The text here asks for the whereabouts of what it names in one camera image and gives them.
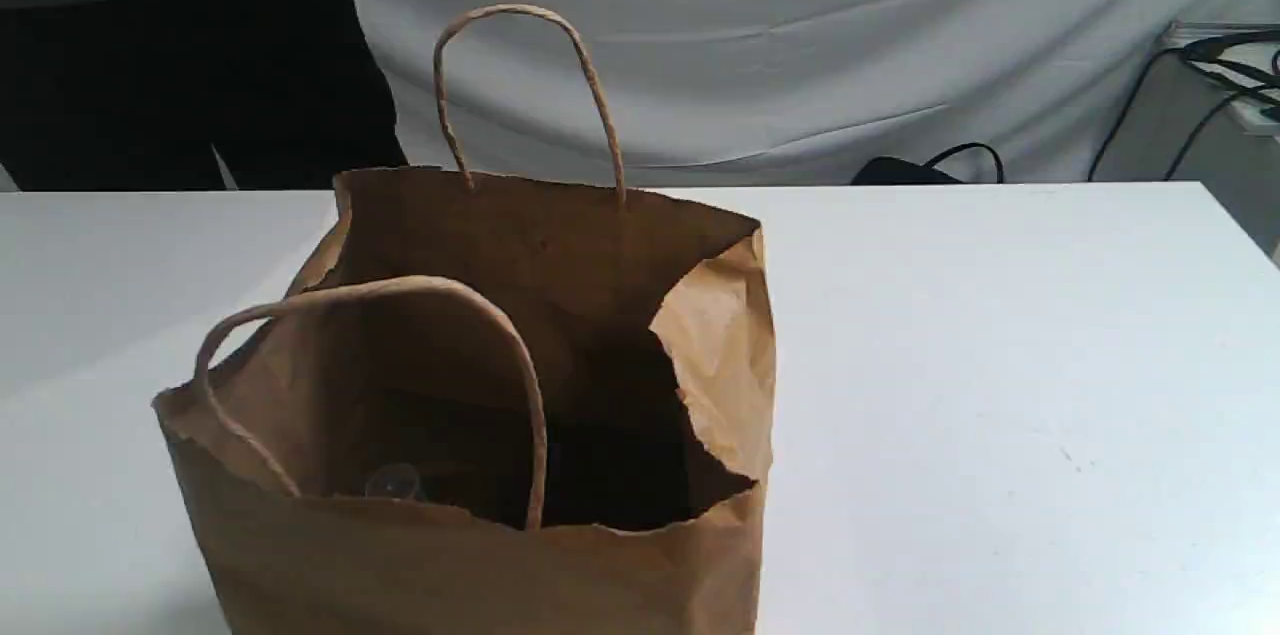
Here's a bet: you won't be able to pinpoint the black object behind table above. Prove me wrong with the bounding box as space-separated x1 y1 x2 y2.
849 142 1007 187

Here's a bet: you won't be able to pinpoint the person in dark clothes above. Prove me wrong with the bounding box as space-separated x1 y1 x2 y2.
1 0 407 192

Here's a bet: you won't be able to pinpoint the brown paper bag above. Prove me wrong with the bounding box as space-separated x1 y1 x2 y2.
154 3 776 634

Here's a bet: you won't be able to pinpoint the orange-capped clear tube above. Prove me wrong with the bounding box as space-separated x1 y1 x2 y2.
364 462 426 502

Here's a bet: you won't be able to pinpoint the black cables at right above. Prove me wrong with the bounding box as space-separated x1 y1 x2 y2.
1088 27 1280 182

